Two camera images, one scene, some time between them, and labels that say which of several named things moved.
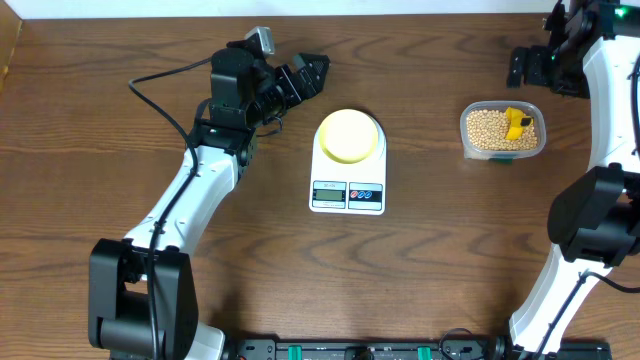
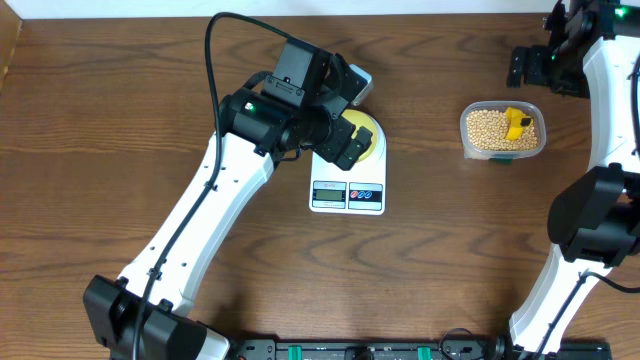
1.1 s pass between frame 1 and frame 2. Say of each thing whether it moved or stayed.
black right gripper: stayed
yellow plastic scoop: stayed
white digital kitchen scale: stayed
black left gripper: moved
